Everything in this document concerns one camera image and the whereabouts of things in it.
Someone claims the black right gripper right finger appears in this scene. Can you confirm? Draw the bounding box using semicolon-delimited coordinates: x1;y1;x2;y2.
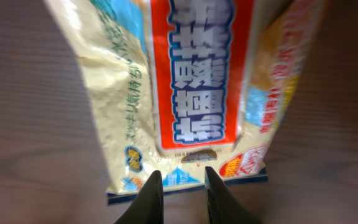
205;166;262;224

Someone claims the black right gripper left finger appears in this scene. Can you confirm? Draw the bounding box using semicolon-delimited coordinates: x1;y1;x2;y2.
114;170;164;224

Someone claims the large white snack bag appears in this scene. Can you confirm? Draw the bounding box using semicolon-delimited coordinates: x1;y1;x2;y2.
46;0;328;205

